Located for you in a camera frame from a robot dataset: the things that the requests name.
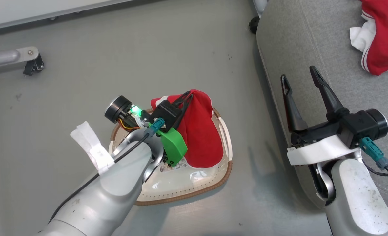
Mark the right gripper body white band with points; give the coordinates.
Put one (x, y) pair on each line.
(321, 149)

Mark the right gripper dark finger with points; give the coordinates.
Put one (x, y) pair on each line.
(292, 111)
(328, 96)

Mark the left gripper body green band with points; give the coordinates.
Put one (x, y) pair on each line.
(172, 146)

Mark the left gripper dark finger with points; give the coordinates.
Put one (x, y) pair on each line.
(184, 111)
(184, 99)

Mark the plain red garment white trim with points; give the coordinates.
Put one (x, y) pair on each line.
(200, 134)

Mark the red jersey with printed lettering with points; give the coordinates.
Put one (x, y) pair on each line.
(384, 32)

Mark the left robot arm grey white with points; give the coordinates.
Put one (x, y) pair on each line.
(115, 190)

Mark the grey fabric sofa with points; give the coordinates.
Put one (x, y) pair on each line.
(312, 32)

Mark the white laundry basket brown rim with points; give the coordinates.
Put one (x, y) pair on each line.
(194, 183)

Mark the white paper tape tag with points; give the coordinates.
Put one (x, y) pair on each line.
(92, 147)

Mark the black caster wheel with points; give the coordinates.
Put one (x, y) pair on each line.
(33, 67)
(253, 25)

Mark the grey metal partition leg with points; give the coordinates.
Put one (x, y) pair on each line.
(3, 58)

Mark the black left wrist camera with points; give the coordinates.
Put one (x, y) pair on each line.
(167, 114)

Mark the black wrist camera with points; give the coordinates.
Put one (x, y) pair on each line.
(361, 126)
(167, 114)

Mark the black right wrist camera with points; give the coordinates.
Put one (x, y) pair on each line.
(361, 126)

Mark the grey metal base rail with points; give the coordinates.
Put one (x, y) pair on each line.
(16, 21)

